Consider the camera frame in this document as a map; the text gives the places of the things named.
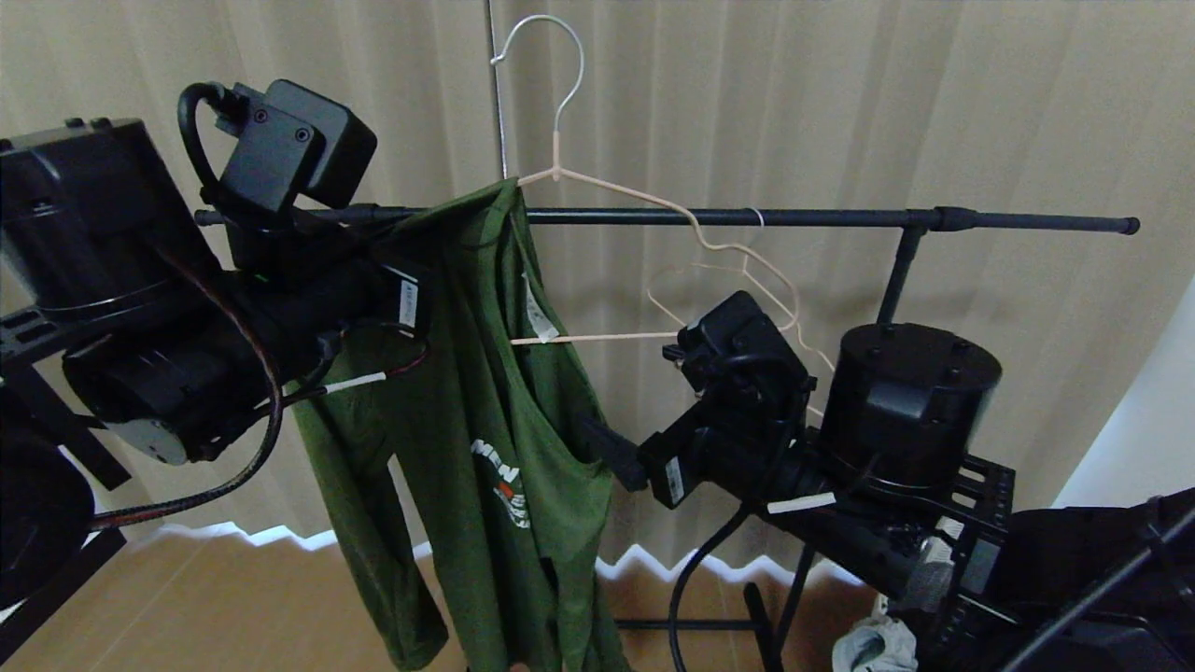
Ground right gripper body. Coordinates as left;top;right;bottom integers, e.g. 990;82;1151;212
640;409;824;511

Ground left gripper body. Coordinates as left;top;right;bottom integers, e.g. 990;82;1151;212
243;238;435;376

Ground pink clothes hanger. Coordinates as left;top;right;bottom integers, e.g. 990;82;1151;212
490;14;804;348
646;245;838;421

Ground green long-sleeved shirt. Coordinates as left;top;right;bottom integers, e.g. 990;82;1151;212
294;177;638;672

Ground black clothes rack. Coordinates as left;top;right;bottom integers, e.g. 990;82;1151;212
194;203;1142;672

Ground pale grey shorts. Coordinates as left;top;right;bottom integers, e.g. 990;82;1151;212
831;614;921;672

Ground beige curtain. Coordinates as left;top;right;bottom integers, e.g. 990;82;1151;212
0;0;1195;581

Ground black cable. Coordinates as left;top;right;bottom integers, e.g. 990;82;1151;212
668;502;778;672
89;82;286;533

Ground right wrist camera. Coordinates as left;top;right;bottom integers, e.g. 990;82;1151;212
663;291;815;440

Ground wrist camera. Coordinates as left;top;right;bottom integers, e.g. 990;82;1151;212
201;79;379;272
663;291;815;440

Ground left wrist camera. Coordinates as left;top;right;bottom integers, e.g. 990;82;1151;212
201;79;379;272

